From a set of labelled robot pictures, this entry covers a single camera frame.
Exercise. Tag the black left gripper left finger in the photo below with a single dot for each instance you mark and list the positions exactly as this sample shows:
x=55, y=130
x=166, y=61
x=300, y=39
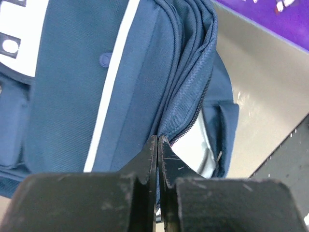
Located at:
x=122, y=201

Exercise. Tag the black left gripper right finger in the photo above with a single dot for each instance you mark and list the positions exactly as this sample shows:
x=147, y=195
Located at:
x=191, y=203

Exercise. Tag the navy blue student backpack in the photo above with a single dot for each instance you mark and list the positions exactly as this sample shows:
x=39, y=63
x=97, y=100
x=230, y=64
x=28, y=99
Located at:
x=85, y=83

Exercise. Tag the purple card box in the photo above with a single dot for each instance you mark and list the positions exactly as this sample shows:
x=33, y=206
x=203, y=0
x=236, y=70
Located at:
x=292, y=23

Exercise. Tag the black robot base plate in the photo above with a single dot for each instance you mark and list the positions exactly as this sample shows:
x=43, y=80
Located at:
x=289, y=163

